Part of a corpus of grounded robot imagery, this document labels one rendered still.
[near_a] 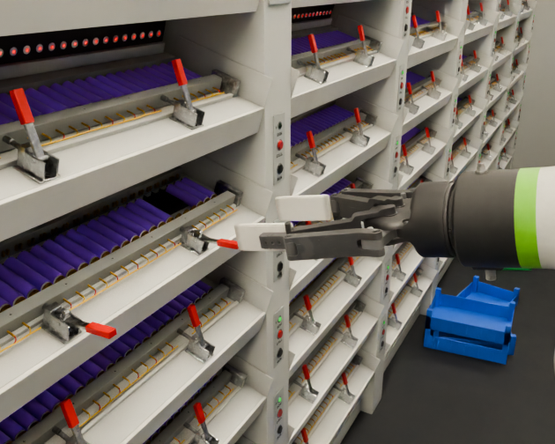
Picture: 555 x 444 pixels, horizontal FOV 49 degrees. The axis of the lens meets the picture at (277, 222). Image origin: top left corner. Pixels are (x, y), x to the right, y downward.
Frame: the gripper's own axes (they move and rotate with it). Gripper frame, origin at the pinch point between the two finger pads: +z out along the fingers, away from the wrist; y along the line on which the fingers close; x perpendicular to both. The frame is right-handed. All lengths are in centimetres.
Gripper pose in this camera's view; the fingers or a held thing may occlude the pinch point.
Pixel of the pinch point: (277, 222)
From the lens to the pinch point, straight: 69.8
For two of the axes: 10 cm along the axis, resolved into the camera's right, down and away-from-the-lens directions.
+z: -8.7, 0.1, 5.0
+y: 4.7, -3.5, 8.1
